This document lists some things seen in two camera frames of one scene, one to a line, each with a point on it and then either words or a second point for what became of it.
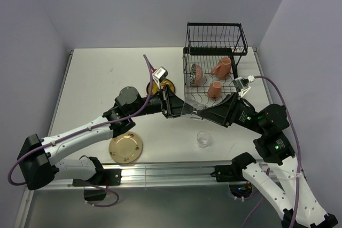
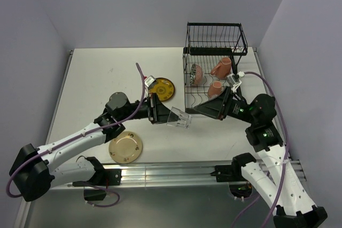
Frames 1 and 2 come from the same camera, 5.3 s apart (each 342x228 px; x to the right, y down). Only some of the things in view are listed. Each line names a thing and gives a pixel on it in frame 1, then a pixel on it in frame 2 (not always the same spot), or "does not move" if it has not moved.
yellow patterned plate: x=155 y=91 does not move
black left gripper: x=173 y=105 to x=157 y=112
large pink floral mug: x=222 y=70 does not move
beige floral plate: x=126 y=148 does not move
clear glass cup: x=203 y=139 to x=178 y=117
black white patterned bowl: x=196 y=75 does not move
